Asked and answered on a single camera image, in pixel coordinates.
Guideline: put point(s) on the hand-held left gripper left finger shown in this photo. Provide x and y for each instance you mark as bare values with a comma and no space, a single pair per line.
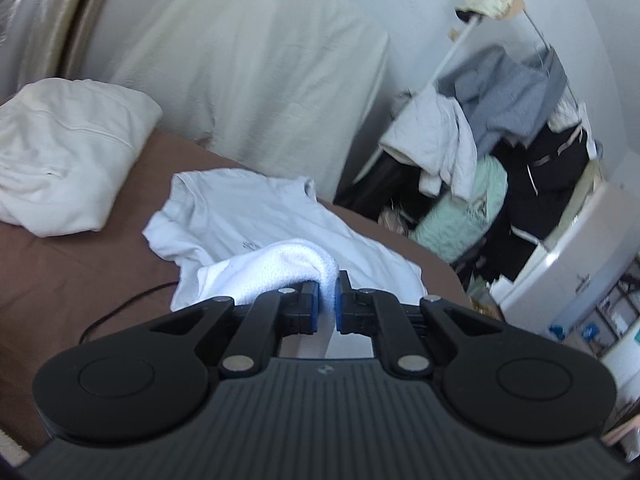
310,307

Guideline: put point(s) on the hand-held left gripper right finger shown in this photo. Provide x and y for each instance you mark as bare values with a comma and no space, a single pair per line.
342,307

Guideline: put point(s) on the white fleece garment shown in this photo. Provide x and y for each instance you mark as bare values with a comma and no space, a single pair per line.
270,270

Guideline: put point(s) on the white t-shirt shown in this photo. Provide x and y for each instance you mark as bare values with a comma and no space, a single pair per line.
250,210

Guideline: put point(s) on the cream hoodie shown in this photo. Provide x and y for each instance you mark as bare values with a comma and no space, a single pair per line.
70,155

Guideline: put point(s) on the mint green quilted item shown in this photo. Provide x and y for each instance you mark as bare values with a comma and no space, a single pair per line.
470,210

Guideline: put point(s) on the white cabinet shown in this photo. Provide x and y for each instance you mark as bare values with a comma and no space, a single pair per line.
575,260

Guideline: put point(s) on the cream draped sheet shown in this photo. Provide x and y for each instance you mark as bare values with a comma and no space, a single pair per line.
260,75

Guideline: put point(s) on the grey sweater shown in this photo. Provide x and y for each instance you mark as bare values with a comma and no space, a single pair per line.
505,90

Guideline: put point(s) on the white rack pole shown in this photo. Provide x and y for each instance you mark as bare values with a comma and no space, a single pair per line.
455,47

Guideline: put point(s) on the beige curtain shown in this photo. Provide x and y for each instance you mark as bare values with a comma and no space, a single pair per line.
75,15

